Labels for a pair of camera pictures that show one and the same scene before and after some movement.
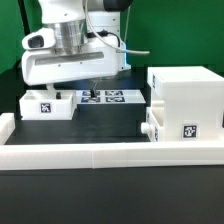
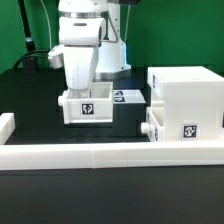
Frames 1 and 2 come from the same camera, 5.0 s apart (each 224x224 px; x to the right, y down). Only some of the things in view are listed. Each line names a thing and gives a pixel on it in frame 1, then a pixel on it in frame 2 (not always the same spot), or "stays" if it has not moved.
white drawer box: x=44 y=105 to x=94 y=105
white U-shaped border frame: x=44 y=156 stays
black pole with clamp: x=24 y=16 stays
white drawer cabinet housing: x=192 y=102 stays
